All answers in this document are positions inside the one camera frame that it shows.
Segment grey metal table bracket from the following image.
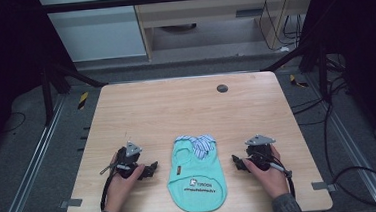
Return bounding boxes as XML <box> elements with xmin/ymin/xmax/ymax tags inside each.
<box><xmin>58</xmin><ymin>197</ymin><xmax>84</xmax><ymax>210</ymax></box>
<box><xmin>311</xmin><ymin>180</ymin><xmax>337</xmax><ymax>195</ymax></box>

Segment black curtain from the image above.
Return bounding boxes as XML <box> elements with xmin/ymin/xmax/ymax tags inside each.
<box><xmin>0</xmin><ymin>0</ymin><xmax>85</xmax><ymax>167</ymax></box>
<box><xmin>294</xmin><ymin>0</ymin><xmax>376</xmax><ymax>164</ymax></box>

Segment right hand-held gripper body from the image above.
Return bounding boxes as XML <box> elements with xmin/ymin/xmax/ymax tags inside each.
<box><xmin>243</xmin><ymin>132</ymin><xmax>279</xmax><ymax>173</ymax></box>

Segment black hanging cables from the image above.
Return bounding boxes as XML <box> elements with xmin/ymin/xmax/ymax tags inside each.
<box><xmin>256</xmin><ymin>0</ymin><xmax>306</xmax><ymax>54</ymax></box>

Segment left hand-held gripper cable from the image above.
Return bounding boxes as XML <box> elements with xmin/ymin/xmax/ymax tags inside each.
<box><xmin>97</xmin><ymin>161</ymin><xmax>135</xmax><ymax>212</ymax></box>

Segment teal pet shirt striped collar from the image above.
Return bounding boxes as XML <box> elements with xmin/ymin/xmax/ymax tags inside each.
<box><xmin>163</xmin><ymin>132</ymin><xmax>230</xmax><ymax>212</ymax></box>

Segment black yellow striped tape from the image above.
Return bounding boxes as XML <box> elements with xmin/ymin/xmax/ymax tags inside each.
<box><xmin>76</xmin><ymin>91</ymin><xmax>91</xmax><ymax>112</ymax></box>
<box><xmin>288</xmin><ymin>73</ymin><xmax>310</xmax><ymax>90</ymax></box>

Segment person's right hand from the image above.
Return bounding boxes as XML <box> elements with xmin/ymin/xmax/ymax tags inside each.
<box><xmin>241</xmin><ymin>143</ymin><xmax>291</xmax><ymax>202</ymax></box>

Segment aluminium floor rail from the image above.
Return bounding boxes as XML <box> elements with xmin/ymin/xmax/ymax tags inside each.
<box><xmin>305</xmin><ymin>68</ymin><xmax>376</xmax><ymax>212</ymax></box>
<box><xmin>0</xmin><ymin>93</ymin><xmax>75</xmax><ymax>212</ymax></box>

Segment black floor cable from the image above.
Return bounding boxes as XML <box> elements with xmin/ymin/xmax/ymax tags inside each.
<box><xmin>287</xmin><ymin>51</ymin><xmax>376</xmax><ymax>212</ymax></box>

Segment white cabinet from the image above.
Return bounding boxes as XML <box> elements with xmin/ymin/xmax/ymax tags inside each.
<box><xmin>37</xmin><ymin>0</ymin><xmax>149</xmax><ymax>66</ymax></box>

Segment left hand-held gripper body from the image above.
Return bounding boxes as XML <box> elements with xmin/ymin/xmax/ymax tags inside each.
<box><xmin>113</xmin><ymin>140</ymin><xmax>146</xmax><ymax>181</ymax></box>

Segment light wooden desk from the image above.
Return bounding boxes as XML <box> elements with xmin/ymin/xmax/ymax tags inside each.
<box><xmin>129</xmin><ymin>0</ymin><xmax>320</xmax><ymax>63</ymax></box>

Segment person's left hand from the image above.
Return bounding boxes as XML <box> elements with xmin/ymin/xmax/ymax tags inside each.
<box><xmin>100</xmin><ymin>150</ymin><xmax>149</xmax><ymax>212</ymax></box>

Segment hand-held gripper cable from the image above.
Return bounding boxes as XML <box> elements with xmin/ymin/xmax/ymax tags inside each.
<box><xmin>252</xmin><ymin>150</ymin><xmax>298</xmax><ymax>202</ymax></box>
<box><xmin>97</xmin><ymin>161</ymin><xmax>135</xmax><ymax>212</ymax></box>

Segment right hand-held gripper cable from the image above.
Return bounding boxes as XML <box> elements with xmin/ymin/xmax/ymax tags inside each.
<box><xmin>252</xmin><ymin>150</ymin><xmax>298</xmax><ymax>202</ymax></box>

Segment black metal stand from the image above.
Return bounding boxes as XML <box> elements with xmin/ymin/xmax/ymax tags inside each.
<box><xmin>38</xmin><ymin>57</ymin><xmax>112</xmax><ymax>128</ymax></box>
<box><xmin>259</xmin><ymin>33</ymin><xmax>349</xmax><ymax>107</ymax></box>

